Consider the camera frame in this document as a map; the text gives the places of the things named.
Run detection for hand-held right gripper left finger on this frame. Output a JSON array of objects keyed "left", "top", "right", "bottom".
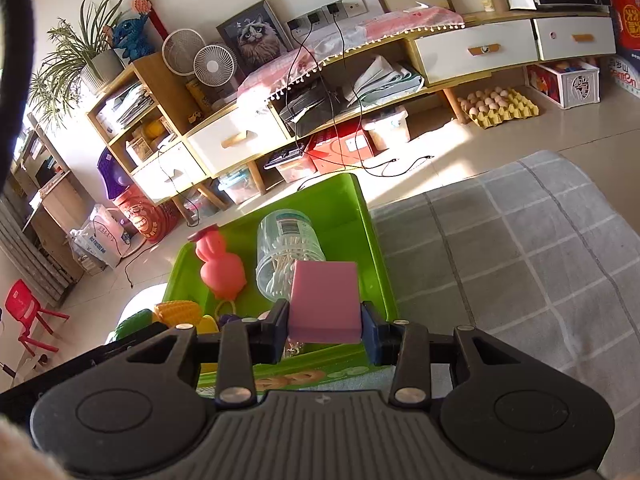
[{"left": 125, "top": 299, "right": 292, "bottom": 403}]

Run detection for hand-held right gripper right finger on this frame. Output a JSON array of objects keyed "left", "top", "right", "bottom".
[{"left": 360, "top": 301, "right": 518, "bottom": 406}]

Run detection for pink sponge block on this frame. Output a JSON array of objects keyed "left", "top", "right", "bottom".
[{"left": 289, "top": 260, "right": 362, "bottom": 346}]

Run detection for clear cotton swab jar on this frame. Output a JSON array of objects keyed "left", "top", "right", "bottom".
[{"left": 255, "top": 208, "right": 327, "bottom": 306}]

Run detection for pink toy cup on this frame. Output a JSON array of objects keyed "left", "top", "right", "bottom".
[{"left": 187, "top": 226, "right": 247, "bottom": 302}]

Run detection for green plastic box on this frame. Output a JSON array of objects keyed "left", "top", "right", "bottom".
[{"left": 112, "top": 172, "right": 401, "bottom": 401}]

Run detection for toy corn cob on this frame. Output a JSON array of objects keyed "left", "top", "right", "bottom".
[{"left": 152, "top": 300, "right": 203, "bottom": 326}]

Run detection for red plastic chair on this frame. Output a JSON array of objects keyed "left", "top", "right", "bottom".
[{"left": 4, "top": 280, "right": 71, "bottom": 356}]

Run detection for grey radiator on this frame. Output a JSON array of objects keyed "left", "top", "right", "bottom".
[{"left": 0, "top": 195, "right": 86, "bottom": 306}]

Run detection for white plastic bag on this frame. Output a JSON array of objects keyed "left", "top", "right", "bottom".
[{"left": 70, "top": 205, "right": 131, "bottom": 268}]

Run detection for grey checked blanket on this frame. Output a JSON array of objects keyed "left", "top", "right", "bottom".
[{"left": 370, "top": 150, "right": 640, "bottom": 480}]

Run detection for clear storage box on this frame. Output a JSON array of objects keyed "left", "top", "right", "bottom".
[{"left": 217, "top": 165, "right": 263, "bottom": 206}]

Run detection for wooden side desk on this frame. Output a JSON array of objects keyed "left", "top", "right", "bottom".
[{"left": 10, "top": 115, "right": 101, "bottom": 286}]

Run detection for black keyboard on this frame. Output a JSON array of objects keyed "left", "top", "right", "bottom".
[{"left": 262, "top": 149, "right": 307, "bottom": 170}]

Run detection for red printed bucket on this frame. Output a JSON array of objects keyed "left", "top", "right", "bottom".
[{"left": 112, "top": 187, "right": 178, "bottom": 243}]

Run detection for red storage box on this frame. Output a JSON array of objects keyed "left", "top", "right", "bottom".
[{"left": 306, "top": 127, "right": 376, "bottom": 173}]

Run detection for white cabinet drawer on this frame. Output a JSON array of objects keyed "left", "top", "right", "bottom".
[
  {"left": 132, "top": 142, "right": 206, "bottom": 203},
  {"left": 187, "top": 105, "right": 291, "bottom": 176},
  {"left": 532, "top": 17, "right": 617, "bottom": 61},
  {"left": 414, "top": 20, "right": 538, "bottom": 86}
]

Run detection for black bag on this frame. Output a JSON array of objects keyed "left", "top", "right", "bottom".
[{"left": 277, "top": 80, "right": 351, "bottom": 136}]

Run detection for folded pale cloths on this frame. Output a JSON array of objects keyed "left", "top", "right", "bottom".
[{"left": 345, "top": 55, "right": 426, "bottom": 108}]

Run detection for yellow egg tray with eggs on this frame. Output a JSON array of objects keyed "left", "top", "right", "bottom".
[{"left": 457, "top": 87, "right": 541, "bottom": 128}]

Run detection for pink tasselled runner cloth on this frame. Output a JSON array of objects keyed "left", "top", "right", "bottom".
[{"left": 237, "top": 5, "right": 466, "bottom": 106}]

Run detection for white desk fan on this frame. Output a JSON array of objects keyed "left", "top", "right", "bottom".
[{"left": 193, "top": 43, "right": 238, "bottom": 103}]

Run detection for framed cat picture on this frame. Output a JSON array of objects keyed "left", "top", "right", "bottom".
[{"left": 216, "top": 0, "right": 291, "bottom": 81}]

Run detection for white round fan guard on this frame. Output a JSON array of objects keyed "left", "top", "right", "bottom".
[{"left": 161, "top": 28, "right": 207, "bottom": 78}]

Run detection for wooden tv cabinet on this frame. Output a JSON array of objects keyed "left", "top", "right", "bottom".
[{"left": 85, "top": 7, "right": 618, "bottom": 226}]

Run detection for potted green plant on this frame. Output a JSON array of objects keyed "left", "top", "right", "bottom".
[{"left": 30, "top": 0, "right": 131, "bottom": 131}]

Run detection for white crate with toys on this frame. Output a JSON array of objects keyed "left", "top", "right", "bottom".
[{"left": 525, "top": 60, "right": 601, "bottom": 110}]

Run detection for blue plush toy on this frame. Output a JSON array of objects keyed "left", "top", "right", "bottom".
[{"left": 112, "top": 12, "right": 156, "bottom": 63}]

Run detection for blue white printed carton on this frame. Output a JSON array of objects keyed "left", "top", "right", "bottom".
[{"left": 607, "top": 55, "right": 640, "bottom": 98}]

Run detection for red printed box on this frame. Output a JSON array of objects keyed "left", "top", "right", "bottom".
[{"left": 606, "top": 0, "right": 640, "bottom": 58}]

